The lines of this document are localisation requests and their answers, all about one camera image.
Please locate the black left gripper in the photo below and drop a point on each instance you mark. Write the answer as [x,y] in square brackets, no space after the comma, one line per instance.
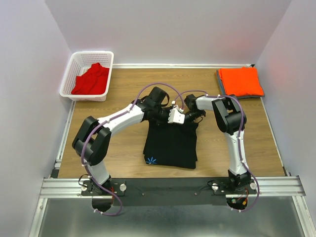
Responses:
[166,120]

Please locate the black t shirt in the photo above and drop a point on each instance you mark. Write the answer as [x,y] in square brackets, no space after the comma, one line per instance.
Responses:
[171,144]

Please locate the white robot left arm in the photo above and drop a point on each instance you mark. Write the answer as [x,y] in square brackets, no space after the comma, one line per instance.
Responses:
[93,138]

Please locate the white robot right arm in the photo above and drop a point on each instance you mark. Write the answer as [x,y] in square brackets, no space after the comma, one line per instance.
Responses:
[231,119]

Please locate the folded orange shirt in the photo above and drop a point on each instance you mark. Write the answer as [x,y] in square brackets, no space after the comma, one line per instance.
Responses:
[242,82]

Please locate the red crumpled shirt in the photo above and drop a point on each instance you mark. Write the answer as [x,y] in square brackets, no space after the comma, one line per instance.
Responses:
[92,82]

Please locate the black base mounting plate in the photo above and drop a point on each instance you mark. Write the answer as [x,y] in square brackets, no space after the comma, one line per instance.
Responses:
[166,200]

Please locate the white plastic laundry basket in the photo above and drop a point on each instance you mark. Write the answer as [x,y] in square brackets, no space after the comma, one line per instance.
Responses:
[78,64]

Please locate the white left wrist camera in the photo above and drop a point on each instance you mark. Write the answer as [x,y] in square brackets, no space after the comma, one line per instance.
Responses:
[176,115]

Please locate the aluminium front rail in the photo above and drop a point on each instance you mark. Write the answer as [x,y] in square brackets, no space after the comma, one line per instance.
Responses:
[282,186]

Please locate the aluminium rail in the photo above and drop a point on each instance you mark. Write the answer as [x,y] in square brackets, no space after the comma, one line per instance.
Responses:
[282,186]
[59,157]

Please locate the aluminium left side rail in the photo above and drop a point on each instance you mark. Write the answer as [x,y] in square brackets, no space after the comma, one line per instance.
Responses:
[59,157]

